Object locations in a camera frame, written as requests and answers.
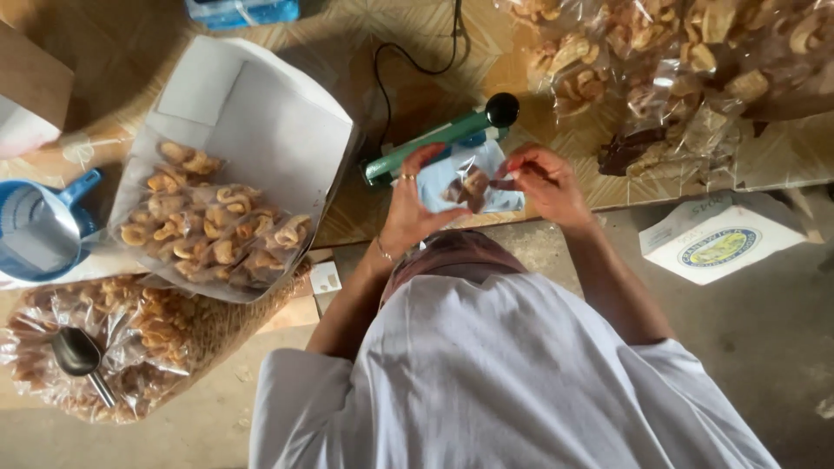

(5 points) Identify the person's right hand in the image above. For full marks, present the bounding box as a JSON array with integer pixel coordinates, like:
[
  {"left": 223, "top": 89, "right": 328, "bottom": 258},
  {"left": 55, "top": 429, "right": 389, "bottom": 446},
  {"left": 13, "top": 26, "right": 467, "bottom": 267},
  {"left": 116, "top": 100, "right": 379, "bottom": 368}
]
[{"left": 490, "top": 143, "right": 596, "bottom": 231}]

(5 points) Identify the person's left hand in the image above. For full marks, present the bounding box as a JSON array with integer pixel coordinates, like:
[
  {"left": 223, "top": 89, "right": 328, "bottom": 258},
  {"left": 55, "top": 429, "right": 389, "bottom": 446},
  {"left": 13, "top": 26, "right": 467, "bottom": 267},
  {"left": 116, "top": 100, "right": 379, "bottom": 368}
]
[{"left": 380, "top": 143, "right": 474, "bottom": 260}]

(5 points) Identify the small clear snack bag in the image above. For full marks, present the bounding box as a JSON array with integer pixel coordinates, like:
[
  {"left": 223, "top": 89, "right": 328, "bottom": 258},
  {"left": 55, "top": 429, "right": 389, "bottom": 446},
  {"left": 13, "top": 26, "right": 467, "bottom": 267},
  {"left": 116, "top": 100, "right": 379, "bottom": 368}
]
[{"left": 416, "top": 139, "right": 526, "bottom": 216}]

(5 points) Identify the maroon cloth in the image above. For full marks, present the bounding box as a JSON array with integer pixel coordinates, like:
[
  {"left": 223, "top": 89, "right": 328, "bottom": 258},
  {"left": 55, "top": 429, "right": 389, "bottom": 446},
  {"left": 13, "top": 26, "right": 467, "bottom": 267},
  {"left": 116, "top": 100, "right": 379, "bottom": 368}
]
[{"left": 381, "top": 229, "right": 530, "bottom": 307}]

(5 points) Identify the green heat sealer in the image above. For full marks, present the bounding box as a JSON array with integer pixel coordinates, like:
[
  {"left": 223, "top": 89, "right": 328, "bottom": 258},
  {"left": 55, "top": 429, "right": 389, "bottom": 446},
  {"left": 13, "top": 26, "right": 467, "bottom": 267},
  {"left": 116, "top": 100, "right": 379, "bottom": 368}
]
[{"left": 360, "top": 92, "right": 521, "bottom": 190}]

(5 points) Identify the small white card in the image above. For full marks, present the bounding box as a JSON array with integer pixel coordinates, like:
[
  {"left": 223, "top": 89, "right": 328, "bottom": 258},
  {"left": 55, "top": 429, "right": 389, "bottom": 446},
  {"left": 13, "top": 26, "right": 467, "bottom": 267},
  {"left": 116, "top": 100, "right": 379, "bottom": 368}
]
[{"left": 309, "top": 261, "right": 344, "bottom": 296}]

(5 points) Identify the heap of clear snack bags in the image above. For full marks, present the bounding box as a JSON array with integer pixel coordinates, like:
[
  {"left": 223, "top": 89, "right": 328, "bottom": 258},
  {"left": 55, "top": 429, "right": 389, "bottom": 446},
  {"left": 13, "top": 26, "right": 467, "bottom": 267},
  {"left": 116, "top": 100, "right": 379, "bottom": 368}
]
[{"left": 494, "top": 0, "right": 834, "bottom": 185}]

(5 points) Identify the white carton with round label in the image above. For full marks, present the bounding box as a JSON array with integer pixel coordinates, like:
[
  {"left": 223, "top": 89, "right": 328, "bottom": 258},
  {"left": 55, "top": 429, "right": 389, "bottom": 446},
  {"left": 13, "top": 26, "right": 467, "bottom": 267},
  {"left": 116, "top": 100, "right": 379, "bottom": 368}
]
[{"left": 638, "top": 192, "right": 809, "bottom": 287}]

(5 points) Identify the white cardboard box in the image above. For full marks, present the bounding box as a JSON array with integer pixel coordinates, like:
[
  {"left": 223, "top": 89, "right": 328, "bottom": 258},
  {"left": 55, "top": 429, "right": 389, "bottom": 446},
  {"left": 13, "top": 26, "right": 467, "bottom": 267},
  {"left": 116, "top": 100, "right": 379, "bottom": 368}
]
[{"left": 106, "top": 35, "right": 357, "bottom": 304}]

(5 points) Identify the pile of packed snack bags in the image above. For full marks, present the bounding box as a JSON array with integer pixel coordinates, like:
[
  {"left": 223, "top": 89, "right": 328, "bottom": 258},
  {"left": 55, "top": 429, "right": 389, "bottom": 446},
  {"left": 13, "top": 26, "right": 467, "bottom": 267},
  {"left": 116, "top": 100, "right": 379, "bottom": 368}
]
[{"left": 119, "top": 139, "right": 315, "bottom": 292}]

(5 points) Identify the person's white shirt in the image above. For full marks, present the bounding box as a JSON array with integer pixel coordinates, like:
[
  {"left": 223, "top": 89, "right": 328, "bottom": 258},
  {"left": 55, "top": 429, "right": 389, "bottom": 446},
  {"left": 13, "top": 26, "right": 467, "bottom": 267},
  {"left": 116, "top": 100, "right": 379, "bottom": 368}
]
[{"left": 249, "top": 272, "right": 781, "bottom": 469}]

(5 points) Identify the woven brown sack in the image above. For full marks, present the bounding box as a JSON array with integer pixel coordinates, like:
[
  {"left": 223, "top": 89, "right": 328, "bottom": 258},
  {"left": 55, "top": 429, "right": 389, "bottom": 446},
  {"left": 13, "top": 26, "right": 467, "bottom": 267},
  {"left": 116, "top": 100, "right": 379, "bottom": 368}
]
[{"left": 146, "top": 259, "right": 314, "bottom": 398}]

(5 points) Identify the blue plastic container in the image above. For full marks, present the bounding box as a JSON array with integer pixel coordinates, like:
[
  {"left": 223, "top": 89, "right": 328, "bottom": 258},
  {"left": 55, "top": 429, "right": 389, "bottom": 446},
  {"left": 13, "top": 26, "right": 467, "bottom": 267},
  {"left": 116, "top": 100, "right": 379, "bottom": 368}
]
[{"left": 184, "top": 0, "right": 301, "bottom": 31}]

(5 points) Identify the large clear bag of snacks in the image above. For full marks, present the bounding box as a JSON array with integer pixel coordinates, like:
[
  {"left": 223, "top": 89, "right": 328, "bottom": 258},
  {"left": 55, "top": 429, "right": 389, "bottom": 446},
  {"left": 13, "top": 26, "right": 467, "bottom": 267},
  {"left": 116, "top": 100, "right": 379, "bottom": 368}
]
[{"left": 0, "top": 274, "right": 199, "bottom": 426}]

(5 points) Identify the metal scoop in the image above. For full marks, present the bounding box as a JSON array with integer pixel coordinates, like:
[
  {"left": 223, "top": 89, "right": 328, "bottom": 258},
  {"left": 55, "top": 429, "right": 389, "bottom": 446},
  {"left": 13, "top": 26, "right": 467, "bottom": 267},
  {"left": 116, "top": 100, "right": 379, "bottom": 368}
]
[{"left": 50, "top": 326, "right": 119, "bottom": 409}]

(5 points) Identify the blue plastic jug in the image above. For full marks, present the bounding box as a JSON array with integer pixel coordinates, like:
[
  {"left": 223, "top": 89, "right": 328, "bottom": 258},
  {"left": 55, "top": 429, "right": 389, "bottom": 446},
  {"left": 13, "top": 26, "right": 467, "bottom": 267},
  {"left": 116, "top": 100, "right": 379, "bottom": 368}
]
[{"left": 0, "top": 168, "right": 105, "bottom": 283}]

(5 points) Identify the brown cardboard box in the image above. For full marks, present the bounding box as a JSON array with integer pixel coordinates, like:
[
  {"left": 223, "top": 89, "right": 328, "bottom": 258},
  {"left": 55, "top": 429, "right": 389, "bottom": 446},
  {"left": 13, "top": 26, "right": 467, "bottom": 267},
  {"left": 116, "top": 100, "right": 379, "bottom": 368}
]
[{"left": 0, "top": 20, "right": 76, "bottom": 161}]

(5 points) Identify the black power cable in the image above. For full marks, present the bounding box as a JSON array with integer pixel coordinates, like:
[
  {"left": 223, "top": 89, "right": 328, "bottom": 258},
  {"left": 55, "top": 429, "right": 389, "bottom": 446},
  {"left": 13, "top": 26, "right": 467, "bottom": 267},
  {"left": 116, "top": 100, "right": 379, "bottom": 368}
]
[{"left": 372, "top": 0, "right": 467, "bottom": 152}]

